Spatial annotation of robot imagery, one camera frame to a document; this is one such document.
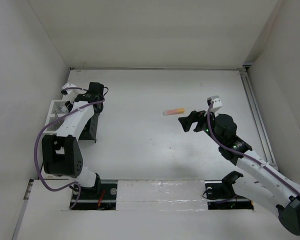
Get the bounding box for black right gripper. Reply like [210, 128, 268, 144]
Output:
[178, 107, 224, 146]

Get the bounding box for orange yellow highlighter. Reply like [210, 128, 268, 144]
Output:
[162, 108, 185, 116]

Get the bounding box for jar of paper clips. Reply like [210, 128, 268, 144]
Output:
[60, 106, 68, 114]

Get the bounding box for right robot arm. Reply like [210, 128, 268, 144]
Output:
[178, 110, 300, 236]

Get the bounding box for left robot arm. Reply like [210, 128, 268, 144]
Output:
[41, 82, 109, 199]

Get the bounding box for black slotted container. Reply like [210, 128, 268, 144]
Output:
[79, 113, 100, 143]

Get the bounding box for white slotted container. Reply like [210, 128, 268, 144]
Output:
[43, 100, 66, 135]

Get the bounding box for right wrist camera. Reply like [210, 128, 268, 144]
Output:
[207, 95, 223, 113]

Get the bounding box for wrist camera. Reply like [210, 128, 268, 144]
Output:
[207, 95, 223, 113]
[60, 83, 83, 98]

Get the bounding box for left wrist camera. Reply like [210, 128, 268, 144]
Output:
[60, 83, 83, 98]

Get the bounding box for aluminium rail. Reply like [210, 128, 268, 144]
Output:
[238, 64, 279, 171]

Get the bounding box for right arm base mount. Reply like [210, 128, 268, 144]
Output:
[202, 171, 254, 211]

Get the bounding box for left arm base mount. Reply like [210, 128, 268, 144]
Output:
[69, 180, 118, 211]

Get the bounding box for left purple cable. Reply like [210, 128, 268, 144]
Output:
[34, 86, 108, 210]

